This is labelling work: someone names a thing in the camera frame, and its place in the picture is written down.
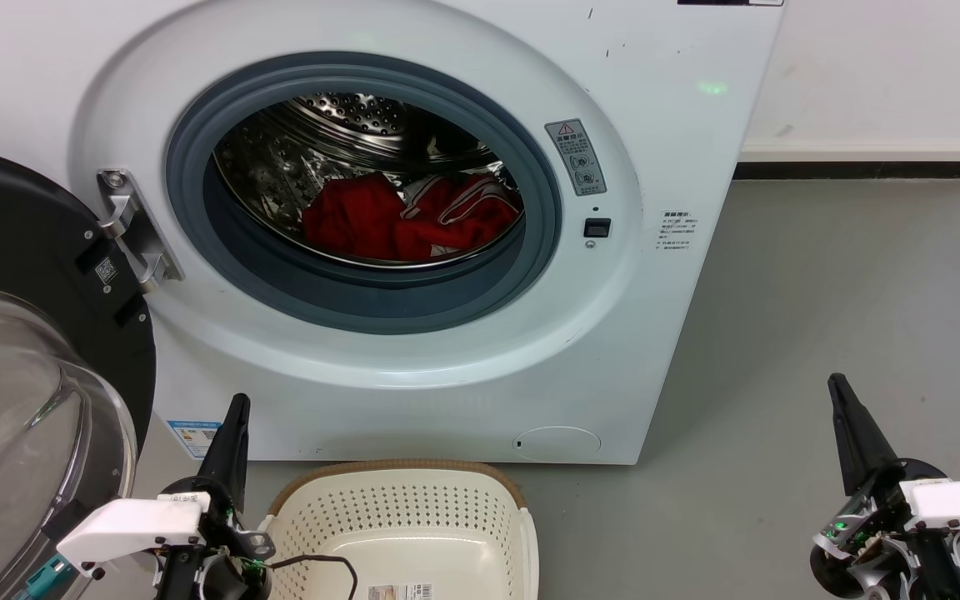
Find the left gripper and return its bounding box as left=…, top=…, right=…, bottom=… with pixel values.
left=155, top=393, right=274, bottom=600

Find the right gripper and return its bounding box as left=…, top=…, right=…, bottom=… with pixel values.
left=809, top=372, right=960, bottom=600

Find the red and white garment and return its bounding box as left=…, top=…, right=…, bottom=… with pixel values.
left=302, top=172, right=524, bottom=263

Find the cream perforated laundry basket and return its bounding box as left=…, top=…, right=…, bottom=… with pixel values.
left=257, top=459, right=540, bottom=600

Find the stainless steel washing machine drum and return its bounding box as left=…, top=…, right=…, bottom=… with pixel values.
left=213, top=92, right=525, bottom=269

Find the black washer door with glass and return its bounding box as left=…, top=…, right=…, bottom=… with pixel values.
left=0, top=144, right=156, bottom=600

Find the blue energy label sticker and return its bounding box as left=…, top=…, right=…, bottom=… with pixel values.
left=167, top=419, right=223, bottom=460

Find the grey rubber door gasket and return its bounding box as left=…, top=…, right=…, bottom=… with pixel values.
left=165, top=52, right=563, bottom=335

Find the white front-load washing machine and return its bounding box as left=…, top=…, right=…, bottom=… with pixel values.
left=0, top=0, right=785, bottom=465

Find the silver metal door hinge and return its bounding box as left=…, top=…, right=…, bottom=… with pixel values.
left=97, top=168, right=185, bottom=294

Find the black baseboard strip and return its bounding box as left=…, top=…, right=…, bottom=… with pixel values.
left=734, top=161, right=960, bottom=180

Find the white text sticker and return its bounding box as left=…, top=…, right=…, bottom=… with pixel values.
left=657, top=210, right=698, bottom=254

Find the round white filter cover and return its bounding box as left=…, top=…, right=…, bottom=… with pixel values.
left=513, top=426, right=603, bottom=463

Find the grey warning sticker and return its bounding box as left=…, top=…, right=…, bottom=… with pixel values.
left=544, top=118, right=608, bottom=197

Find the teal cable connector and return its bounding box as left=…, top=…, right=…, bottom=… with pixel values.
left=17, top=557, right=68, bottom=600

